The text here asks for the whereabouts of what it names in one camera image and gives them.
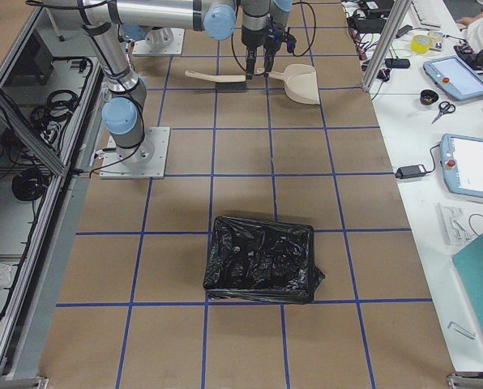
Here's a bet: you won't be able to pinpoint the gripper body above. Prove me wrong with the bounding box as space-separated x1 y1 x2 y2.
241 38 264 79
263 38 282 77

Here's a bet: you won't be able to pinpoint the beige dustpan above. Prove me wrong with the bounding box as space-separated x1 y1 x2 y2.
258 64 320 105

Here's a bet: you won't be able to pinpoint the beige hand brush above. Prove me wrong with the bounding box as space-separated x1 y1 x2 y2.
185 71 246 92

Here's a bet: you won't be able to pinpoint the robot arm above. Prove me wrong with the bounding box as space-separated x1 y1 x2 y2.
26 1 276 109
141 1 293 79

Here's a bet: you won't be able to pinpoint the black lined bin near right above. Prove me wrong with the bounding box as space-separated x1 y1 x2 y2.
203 216 325 304

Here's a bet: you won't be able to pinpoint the yellow tape roll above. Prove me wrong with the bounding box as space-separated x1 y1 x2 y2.
410 35 434 54

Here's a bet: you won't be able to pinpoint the scissors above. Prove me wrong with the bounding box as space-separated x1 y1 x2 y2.
431 100 456 125

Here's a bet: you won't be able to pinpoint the black power adapter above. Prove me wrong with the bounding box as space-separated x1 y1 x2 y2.
395 165 428 179

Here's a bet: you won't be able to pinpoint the teach pendant far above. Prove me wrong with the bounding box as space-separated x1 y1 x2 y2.
422 56 483 100

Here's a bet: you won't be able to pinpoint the teach pendant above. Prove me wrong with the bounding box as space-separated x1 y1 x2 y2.
439 134 483 199
422 56 483 100

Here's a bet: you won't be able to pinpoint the teach pendant near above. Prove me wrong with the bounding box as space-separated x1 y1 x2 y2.
439 134 483 199

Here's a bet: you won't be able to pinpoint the allen key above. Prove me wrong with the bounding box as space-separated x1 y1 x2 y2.
447 321 477 340

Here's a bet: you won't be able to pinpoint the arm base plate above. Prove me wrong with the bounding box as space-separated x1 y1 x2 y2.
133 28 185 57
99 127 170 179

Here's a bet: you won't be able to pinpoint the aluminium frame post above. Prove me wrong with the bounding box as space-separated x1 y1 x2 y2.
361 0 411 92

